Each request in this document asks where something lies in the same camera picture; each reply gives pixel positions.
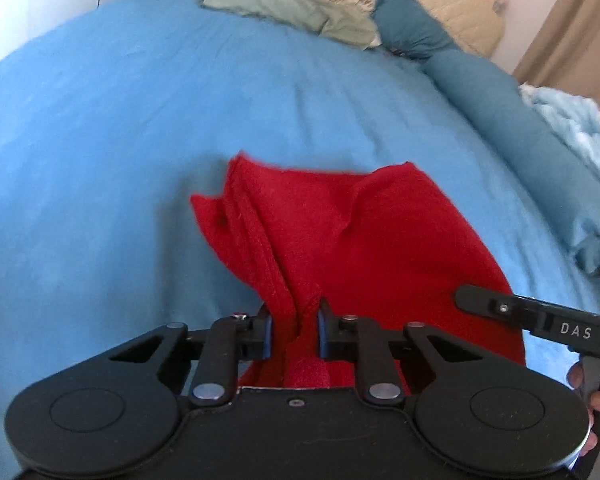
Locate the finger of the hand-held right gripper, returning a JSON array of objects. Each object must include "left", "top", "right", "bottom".
[{"left": 454, "top": 285, "right": 547, "bottom": 334}]

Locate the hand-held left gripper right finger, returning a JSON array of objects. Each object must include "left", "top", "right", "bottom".
[{"left": 317, "top": 298, "right": 485, "bottom": 407}]

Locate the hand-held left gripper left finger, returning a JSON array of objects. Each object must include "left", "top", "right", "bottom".
[{"left": 109, "top": 304, "right": 274, "bottom": 408}]

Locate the red long-sleeve sweater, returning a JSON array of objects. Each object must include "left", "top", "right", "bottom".
[{"left": 190, "top": 150, "right": 526, "bottom": 390}]

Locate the blue duvet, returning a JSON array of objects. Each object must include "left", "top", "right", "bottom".
[{"left": 420, "top": 50, "right": 600, "bottom": 273}]

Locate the light blue fluffy blanket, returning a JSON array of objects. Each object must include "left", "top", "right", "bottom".
[{"left": 519, "top": 85, "right": 600, "bottom": 196}]

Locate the blue bed sheet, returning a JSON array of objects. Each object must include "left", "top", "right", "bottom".
[{"left": 0, "top": 0, "right": 600, "bottom": 480}]

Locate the beige curtain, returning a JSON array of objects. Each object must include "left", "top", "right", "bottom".
[{"left": 512, "top": 0, "right": 600, "bottom": 126}]

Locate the teal pillow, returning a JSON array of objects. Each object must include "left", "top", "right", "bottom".
[{"left": 372, "top": 0, "right": 461, "bottom": 58}]

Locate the cream quilted headboard cover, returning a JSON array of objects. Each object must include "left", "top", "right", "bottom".
[{"left": 160, "top": 0, "right": 506, "bottom": 58}]

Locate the green pillow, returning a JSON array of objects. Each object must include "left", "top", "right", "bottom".
[{"left": 202, "top": 0, "right": 378, "bottom": 46}]

